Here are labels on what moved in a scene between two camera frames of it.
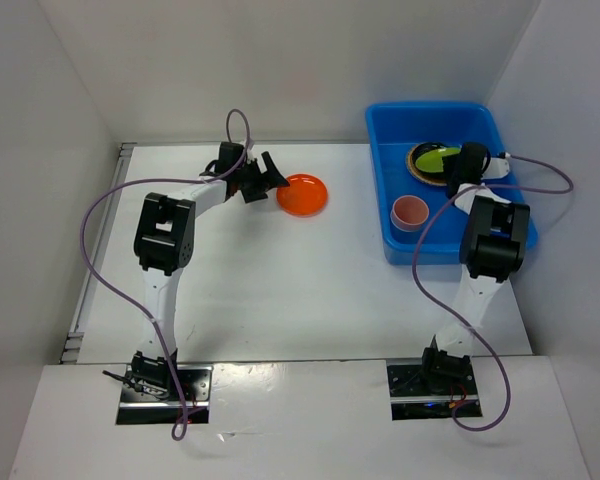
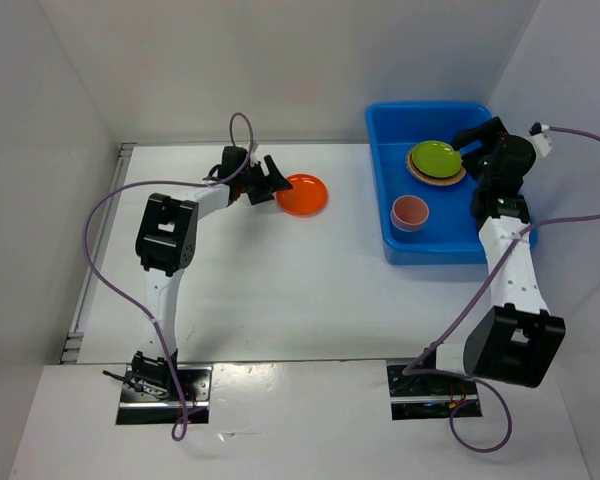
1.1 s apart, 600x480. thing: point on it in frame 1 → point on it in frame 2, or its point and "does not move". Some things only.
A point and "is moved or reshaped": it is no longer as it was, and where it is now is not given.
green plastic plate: (432, 161) is moved or reshaped
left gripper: (270, 178) does not move
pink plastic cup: (409, 213) does not move
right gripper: (450, 161) → (490, 129)
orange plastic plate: (306, 196) does not move
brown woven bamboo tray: (413, 171) does not move
